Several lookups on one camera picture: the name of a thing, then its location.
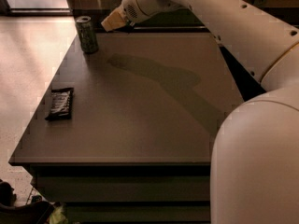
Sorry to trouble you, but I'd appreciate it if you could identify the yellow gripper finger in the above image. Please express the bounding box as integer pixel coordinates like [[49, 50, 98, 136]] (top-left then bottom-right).
[[101, 7, 130, 32]]

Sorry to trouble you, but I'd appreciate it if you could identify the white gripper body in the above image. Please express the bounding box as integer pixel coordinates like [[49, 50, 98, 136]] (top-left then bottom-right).
[[121, 0, 149, 23]]

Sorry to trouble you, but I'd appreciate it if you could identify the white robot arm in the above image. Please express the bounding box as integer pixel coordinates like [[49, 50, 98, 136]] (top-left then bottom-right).
[[102, 0, 299, 224]]

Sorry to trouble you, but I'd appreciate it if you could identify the green soda can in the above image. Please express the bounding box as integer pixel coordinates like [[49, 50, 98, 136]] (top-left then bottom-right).
[[75, 16, 98, 54]]

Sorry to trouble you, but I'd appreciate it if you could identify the black snack bar wrapper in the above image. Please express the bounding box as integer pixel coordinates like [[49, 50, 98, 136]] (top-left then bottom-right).
[[45, 88, 74, 121]]

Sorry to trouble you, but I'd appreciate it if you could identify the upper grey drawer front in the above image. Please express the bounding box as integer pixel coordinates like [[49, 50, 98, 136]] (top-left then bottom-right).
[[32, 176, 209, 203]]

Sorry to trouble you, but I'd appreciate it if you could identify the grey drawer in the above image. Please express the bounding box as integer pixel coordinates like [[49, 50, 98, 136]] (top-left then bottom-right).
[[66, 206, 210, 224], [32, 176, 209, 203]]

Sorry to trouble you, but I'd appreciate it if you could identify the lower grey drawer front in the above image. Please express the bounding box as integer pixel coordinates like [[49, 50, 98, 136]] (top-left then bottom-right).
[[66, 206, 210, 224]]

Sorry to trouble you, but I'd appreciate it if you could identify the green crumpled item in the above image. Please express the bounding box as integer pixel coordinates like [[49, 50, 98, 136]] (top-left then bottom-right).
[[49, 206, 68, 224]]

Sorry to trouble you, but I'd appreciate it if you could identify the dark chair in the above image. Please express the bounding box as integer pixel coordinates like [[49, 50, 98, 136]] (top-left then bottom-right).
[[0, 180, 54, 224]]

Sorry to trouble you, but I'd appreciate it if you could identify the right metal bracket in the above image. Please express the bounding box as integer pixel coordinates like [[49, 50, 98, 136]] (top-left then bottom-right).
[[253, 0, 267, 7]]

